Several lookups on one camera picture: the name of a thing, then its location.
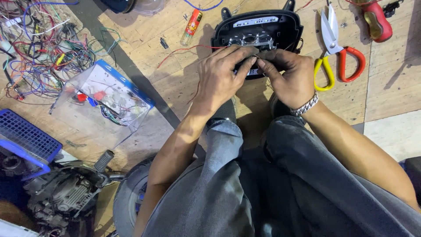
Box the person's right hand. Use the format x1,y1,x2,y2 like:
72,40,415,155
257,49,317,111

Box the person's left hand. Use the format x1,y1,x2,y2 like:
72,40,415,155
192,44,260,116

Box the black headlight housing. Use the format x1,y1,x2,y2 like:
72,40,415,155
211,0,304,80

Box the person's black shoe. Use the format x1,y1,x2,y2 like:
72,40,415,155
269,93,306,124
207,96,238,127

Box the small glue bottle red label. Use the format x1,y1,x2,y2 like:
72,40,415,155
180,9,203,47

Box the person's grey trousers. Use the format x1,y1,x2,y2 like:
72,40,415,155
141,115,421,237

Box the clear headlight lens cover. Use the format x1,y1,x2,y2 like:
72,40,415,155
99,0,165,16

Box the clear plastic box blue rim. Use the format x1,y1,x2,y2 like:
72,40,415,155
49,59,155,150

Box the black scooter tyre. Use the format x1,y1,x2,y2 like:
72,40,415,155
112,157,155,237

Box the grey engine block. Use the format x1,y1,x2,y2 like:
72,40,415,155
0,155,109,237

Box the blue plastic crate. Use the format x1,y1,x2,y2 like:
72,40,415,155
0,109,63,181

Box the silver chain bracelet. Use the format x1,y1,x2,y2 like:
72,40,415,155
290,91,319,117

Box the thin red wire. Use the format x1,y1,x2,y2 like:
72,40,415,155
157,44,227,70

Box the scissors with red yellow handles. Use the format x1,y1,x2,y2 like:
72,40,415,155
313,4,366,92

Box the blue wire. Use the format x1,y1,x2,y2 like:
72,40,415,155
183,0,224,12

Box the red handled tool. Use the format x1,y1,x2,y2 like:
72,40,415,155
345,0,393,43

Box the grey ribbed hose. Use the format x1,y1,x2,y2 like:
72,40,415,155
94,150,115,172

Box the tangle of coloured wires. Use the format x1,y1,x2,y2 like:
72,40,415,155
0,0,127,102

